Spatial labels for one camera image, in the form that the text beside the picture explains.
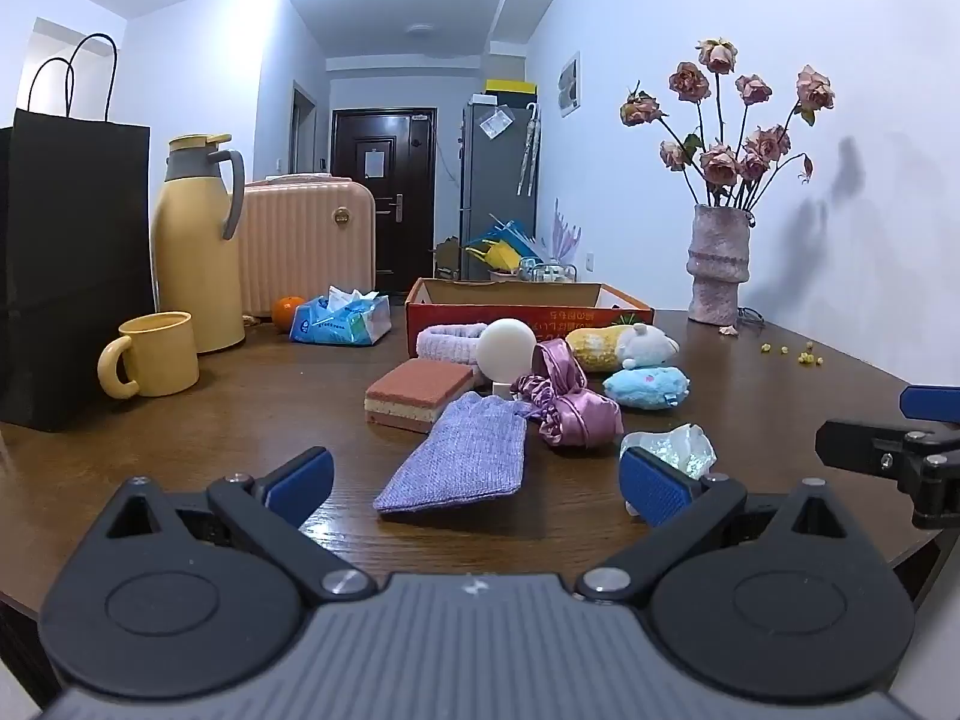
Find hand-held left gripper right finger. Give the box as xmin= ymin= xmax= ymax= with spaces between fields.
xmin=577 ymin=447 xmax=856 ymax=605

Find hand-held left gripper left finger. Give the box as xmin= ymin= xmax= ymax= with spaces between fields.
xmin=105 ymin=447 xmax=376 ymax=605

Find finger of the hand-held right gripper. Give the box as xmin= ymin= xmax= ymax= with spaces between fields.
xmin=816 ymin=420 xmax=960 ymax=530
xmin=900 ymin=385 xmax=960 ymax=421

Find small pocket tissue packet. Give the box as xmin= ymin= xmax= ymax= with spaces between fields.
xmin=619 ymin=424 xmax=717 ymax=482

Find blue plush toy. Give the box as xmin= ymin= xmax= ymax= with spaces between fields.
xmin=604 ymin=365 xmax=691 ymax=411

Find pink satin hair bonnet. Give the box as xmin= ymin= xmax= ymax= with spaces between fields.
xmin=511 ymin=339 xmax=623 ymax=451

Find pink layered sponge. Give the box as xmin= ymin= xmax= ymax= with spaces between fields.
xmin=365 ymin=358 xmax=475 ymax=434

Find yellow white plush toy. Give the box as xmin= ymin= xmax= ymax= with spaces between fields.
xmin=564 ymin=322 xmax=680 ymax=374

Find purple knit pouch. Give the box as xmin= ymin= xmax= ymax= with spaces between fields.
xmin=373 ymin=392 xmax=535 ymax=515

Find purple fluffy headband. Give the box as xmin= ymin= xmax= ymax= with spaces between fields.
xmin=416 ymin=322 xmax=488 ymax=367

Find white round sponge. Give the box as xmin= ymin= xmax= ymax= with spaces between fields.
xmin=478 ymin=319 xmax=538 ymax=398

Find red orange cardboard box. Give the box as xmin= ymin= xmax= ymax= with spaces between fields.
xmin=405 ymin=277 xmax=655 ymax=361

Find scattered yellow flower buds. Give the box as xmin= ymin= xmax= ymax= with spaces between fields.
xmin=761 ymin=343 xmax=826 ymax=367

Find blue tissue pack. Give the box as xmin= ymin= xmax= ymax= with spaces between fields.
xmin=289 ymin=285 xmax=392 ymax=347

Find yellow mug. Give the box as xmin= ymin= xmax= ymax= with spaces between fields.
xmin=97 ymin=311 xmax=200 ymax=400

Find pink textured vase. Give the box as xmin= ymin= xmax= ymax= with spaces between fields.
xmin=688 ymin=204 xmax=753 ymax=326

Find pink ribbed suitcase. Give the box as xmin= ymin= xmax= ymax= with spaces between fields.
xmin=238 ymin=176 xmax=376 ymax=316

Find yellow thermos jug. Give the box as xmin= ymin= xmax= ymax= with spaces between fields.
xmin=150 ymin=133 xmax=247 ymax=353

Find dark brown entrance door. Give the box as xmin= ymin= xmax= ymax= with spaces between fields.
xmin=331 ymin=108 xmax=436 ymax=295

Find blue and yellow bags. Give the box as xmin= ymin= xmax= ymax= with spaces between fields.
xmin=463 ymin=214 xmax=541 ymax=275

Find black paper bag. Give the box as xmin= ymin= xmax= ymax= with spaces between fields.
xmin=0 ymin=34 xmax=155 ymax=432

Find dried pink rose bouquet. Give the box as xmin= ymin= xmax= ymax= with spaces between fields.
xmin=619 ymin=37 xmax=836 ymax=211

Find grey refrigerator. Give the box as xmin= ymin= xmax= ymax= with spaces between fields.
xmin=459 ymin=94 xmax=539 ymax=282

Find folded white umbrella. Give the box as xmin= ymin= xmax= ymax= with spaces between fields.
xmin=516 ymin=102 xmax=539 ymax=196

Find wire cart with bottles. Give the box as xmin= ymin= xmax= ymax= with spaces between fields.
xmin=517 ymin=256 xmax=578 ymax=284

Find purple wall decoration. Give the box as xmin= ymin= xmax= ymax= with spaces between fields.
xmin=551 ymin=199 xmax=584 ymax=263

